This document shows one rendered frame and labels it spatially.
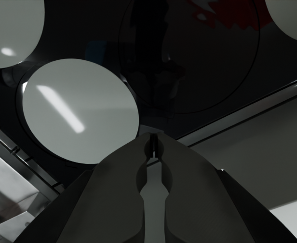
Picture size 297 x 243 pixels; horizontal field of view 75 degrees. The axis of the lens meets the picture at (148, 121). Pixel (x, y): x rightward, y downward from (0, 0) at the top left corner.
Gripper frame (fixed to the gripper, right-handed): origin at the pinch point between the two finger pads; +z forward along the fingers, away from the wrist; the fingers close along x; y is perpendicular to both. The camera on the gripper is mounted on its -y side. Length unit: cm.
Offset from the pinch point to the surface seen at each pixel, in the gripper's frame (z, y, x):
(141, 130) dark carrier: 4.3, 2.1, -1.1
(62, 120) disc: 4.3, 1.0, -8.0
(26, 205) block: 4.6, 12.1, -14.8
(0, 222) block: 3.6, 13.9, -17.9
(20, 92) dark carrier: 4.4, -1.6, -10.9
